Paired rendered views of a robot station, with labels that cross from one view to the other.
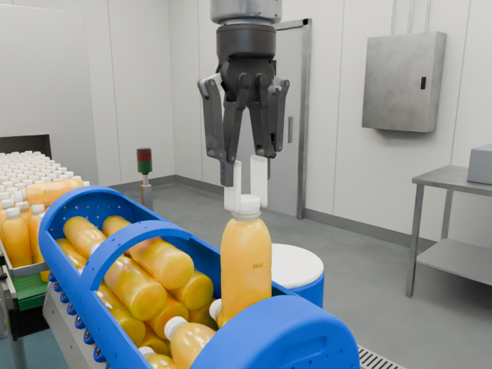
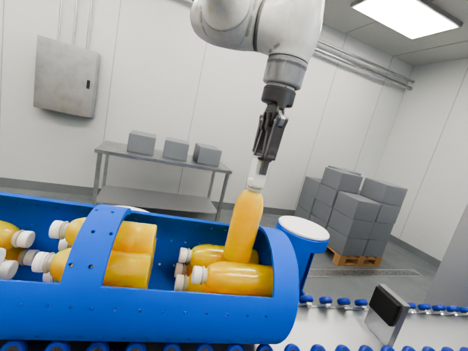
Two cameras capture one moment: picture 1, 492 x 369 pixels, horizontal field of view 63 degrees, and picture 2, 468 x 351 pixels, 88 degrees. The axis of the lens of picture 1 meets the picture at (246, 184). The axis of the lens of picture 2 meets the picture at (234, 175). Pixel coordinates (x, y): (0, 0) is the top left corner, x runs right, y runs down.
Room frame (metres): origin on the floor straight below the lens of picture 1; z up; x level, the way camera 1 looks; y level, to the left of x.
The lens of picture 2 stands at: (0.35, 0.56, 1.48)
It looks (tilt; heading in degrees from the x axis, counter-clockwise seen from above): 11 degrees down; 293
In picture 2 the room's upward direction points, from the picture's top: 13 degrees clockwise
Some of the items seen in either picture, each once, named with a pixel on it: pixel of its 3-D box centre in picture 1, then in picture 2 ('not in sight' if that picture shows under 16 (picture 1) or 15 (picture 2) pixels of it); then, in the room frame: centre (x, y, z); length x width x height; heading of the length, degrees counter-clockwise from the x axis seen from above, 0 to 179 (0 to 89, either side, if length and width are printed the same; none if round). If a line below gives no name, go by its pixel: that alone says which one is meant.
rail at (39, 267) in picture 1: (82, 257); not in sight; (1.23, 0.54, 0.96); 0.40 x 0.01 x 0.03; 127
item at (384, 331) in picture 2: not in sight; (383, 314); (0.10, -0.31, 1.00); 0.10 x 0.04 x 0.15; 127
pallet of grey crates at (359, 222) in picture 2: not in sight; (341, 209); (0.17, -3.55, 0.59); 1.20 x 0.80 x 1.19; 135
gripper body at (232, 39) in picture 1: (246, 64); (275, 108); (0.53, 0.00, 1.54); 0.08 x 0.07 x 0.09; 127
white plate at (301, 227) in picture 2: not in sight; (303, 227); (0.45, -0.77, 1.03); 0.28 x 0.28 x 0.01
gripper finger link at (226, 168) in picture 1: (221, 168); (266, 164); (0.51, 0.03, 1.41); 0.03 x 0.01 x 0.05; 127
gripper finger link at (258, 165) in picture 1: (258, 181); (255, 169); (0.55, -0.02, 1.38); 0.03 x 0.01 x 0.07; 37
